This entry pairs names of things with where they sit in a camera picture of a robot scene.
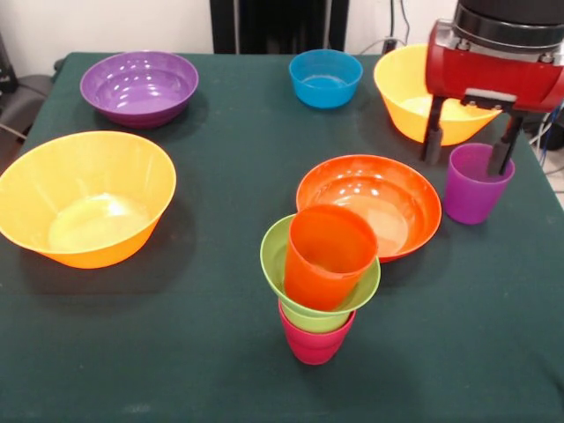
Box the red plastic cup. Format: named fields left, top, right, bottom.
left=284, top=204, right=379, bottom=312

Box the red plastic bowl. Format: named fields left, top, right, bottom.
left=295, top=153, right=443, bottom=264

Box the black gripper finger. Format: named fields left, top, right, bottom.
left=486, top=112, right=525, bottom=177
left=419, top=94, right=447, bottom=164

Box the green plastic cup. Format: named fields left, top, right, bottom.
left=279, top=301, right=357, bottom=334

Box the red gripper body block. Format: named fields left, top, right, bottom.
left=425, top=19, right=564, bottom=114

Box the large orange plastic bowl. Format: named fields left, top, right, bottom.
left=373, top=42, right=504, bottom=147
left=0, top=130, right=178, bottom=270

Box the blue plastic bowl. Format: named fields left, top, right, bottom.
left=288, top=48, right=364, bottom=110

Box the green plastic bowl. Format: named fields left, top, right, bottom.
left=259, top=215, right=382, bottom=316

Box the purple plastic bowl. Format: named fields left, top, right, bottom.
left=78, top=50, right=200, bottom=130

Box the dark green table cloth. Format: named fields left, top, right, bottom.
left=0, top=51, right=564, bottom=423

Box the pink plastic cup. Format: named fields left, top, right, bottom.
left=278, top=303, right=357, bottom=366

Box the tangle of cables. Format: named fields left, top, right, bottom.
left=528, top=103, right=564, bottom=177

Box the black plug with cable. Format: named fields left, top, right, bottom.
left=384, top=0, right=397, bottom=51

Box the purple plastic cup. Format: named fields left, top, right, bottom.
left=442, top=142, right=516, bottom=226

